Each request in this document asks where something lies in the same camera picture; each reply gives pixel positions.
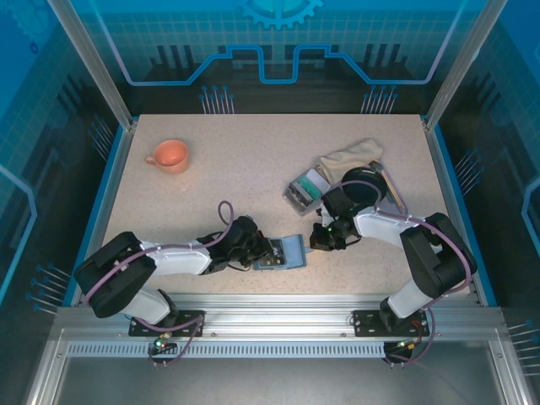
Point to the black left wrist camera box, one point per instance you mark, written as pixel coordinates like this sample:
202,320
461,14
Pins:
244,228

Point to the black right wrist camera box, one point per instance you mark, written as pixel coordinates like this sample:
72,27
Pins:
337,202

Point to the aluminium front rail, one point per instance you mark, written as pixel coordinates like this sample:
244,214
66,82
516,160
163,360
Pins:
274,314

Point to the dark card stack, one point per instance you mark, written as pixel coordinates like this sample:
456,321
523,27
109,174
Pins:
300,198

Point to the orange ceramic cup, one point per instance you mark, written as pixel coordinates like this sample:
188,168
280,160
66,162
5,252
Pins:
169,157

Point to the cream cloth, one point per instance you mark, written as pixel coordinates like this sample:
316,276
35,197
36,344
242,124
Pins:
350,157

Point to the white card grey stripe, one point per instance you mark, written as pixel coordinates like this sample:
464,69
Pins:
317,176

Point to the clear plastic card box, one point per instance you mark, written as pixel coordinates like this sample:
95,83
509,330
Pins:
306,202

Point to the blue leather card holder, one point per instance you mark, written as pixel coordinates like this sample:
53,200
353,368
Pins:
293,253

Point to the small circuit board connector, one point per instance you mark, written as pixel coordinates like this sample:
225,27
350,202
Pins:
407,343
162,341

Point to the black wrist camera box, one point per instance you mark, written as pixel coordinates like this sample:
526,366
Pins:
244,228
337,202

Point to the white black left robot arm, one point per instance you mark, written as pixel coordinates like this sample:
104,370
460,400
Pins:
177,261

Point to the green card stack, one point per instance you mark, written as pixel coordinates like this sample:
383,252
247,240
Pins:
310,187

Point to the black round bowl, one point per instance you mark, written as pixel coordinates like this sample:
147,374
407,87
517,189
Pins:
367,185

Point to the aluminium frame post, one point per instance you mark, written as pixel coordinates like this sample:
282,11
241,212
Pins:
460,63
93,63

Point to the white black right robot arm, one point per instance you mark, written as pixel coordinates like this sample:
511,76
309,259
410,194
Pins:
434,253

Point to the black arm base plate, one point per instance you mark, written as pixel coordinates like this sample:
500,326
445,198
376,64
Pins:
190,322
367,322

